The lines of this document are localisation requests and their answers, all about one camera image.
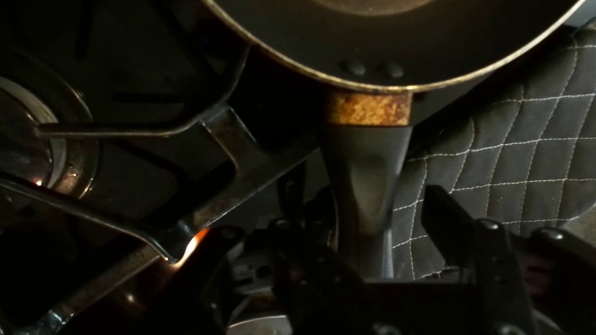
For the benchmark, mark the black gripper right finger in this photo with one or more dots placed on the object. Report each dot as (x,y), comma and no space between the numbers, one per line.
(522,286)

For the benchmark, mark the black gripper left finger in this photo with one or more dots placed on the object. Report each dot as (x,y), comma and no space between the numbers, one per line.
(237,279)

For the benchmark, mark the dark frying pan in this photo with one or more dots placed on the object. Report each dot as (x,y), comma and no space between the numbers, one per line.
(373,57)

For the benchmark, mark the black quilted mat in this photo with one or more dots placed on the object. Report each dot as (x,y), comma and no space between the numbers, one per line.
(520,150)

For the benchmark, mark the black gas stove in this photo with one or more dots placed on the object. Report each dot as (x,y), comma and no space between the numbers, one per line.
(111,120)

